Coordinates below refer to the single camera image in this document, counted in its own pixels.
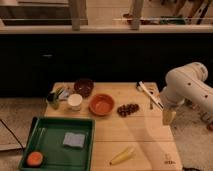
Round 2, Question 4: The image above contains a yellow banana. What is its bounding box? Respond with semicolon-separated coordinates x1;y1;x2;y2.
109;147;135;165

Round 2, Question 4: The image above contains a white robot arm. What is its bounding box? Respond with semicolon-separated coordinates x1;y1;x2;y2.
160;62;213;125

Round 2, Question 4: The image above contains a red bowl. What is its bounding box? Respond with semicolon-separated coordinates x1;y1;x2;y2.
89;94;115;116

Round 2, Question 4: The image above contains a dark brown bowl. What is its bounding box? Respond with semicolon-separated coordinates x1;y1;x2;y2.
74;78;94;98

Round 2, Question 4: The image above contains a bunch of dark grapes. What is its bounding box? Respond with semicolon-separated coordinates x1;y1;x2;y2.
117;103;140;117

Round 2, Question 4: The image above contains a white cup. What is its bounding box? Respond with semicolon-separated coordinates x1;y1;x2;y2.
67;94;83;111

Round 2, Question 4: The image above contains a blue sponge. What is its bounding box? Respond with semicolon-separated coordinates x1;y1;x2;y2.
63;132;85;148

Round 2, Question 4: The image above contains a small packet pile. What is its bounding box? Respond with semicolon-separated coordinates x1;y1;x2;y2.
55;87;73;101

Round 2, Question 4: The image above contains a green plastic tray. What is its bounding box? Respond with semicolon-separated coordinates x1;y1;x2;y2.
19;117;95;171

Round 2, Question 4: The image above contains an orange fruit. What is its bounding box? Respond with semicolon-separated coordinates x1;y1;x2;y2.
26;151;44;167

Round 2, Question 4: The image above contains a black cable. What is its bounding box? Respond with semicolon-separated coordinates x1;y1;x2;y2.
0;118;26;150

